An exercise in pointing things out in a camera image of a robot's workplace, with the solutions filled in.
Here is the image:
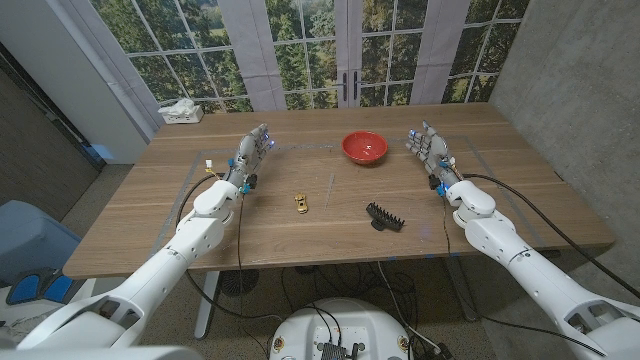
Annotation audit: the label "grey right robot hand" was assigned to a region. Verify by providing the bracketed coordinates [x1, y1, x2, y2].
[404, 119, 464, 194]

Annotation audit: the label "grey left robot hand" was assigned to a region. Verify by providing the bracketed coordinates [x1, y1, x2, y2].
[222, 123, 276, 194]

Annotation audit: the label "clear plastic pipette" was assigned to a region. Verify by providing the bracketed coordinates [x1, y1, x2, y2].
[323, 172, 336, 211]

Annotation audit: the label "red bowl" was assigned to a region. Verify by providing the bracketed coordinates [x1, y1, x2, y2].
[341, 130, 389, 166]

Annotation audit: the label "black hairpin claw clip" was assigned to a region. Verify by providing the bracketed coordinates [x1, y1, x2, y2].
[365, 201, 406, 232]

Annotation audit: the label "white power strip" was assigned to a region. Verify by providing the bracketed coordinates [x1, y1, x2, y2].
[162, 105, 205, 125]

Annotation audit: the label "crumpled white tissue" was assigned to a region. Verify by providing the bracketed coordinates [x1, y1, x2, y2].
[157, 97, 196, 119]

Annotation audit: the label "round black floor fan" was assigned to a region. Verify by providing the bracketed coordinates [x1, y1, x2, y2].
[219, 269, 260, 297]

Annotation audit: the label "white metal table leg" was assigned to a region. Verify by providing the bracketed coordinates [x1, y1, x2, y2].
[444, 257, 476, 322]
[193, 270, 221, 340]

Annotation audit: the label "white robot torso base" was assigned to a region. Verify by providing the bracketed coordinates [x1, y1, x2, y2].
[268, 297, 414, 360]

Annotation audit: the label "blue-grey chair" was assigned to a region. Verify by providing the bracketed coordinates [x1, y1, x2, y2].
[0, 199, 82, 286]

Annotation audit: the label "white robot chest cover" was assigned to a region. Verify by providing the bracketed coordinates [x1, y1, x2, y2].
[0, 345, 204, 360]

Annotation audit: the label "blue and black pads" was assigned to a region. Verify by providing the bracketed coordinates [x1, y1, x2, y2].
[5, 267, 76, 306]

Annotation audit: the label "white connector with yellow wires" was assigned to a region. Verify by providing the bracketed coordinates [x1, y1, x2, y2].
[203, 158, 224, 180]

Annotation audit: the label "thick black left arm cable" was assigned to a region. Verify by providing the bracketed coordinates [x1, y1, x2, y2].
[174, 172, 284, 321]

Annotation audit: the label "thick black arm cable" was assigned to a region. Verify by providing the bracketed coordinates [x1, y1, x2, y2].
[462, 172, 640, 300]
[174, 172, 284, 321]

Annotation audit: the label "thin black right arm wire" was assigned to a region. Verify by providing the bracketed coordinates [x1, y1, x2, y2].
[441, 195, 609, 357]

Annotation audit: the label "thin black arm wire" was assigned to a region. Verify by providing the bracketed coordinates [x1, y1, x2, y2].
[441, 195, 609, 357]
[235, 192, 271, 359]

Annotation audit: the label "thin black left arm wire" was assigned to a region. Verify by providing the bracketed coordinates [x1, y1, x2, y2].
[235, 192, 271, 359]

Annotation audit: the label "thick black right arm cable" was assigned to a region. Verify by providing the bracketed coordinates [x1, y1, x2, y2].
[462, 172, 640, 300]

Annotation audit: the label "tangled black floor cables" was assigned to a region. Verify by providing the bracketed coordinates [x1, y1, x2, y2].
[279, 259, 419, 314]

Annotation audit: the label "white floor cable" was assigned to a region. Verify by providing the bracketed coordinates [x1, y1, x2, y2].
[375, 260, 444, 354]

